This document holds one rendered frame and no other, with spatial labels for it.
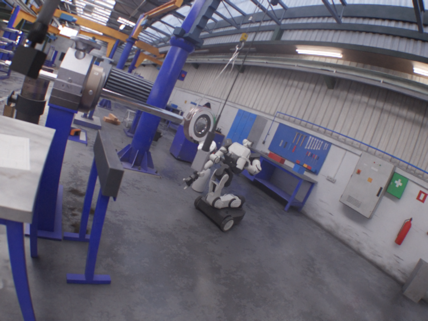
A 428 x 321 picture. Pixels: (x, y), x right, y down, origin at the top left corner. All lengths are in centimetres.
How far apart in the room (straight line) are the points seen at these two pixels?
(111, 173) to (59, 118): 62
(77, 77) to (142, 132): 216
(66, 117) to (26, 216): 94
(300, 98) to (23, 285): 663
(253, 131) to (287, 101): 139
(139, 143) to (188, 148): 178
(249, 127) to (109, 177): 583
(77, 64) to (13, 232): 116
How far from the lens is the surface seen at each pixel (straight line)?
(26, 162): 85
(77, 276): 156
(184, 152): 504
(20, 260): 80
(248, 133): 654
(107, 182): 101
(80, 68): 157
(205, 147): 126
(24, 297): 95
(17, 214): 63
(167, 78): 346
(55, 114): 147
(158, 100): 345
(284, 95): 694
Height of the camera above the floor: 123
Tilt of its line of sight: 10 degrees down
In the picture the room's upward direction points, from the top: 24 degrees clockwise
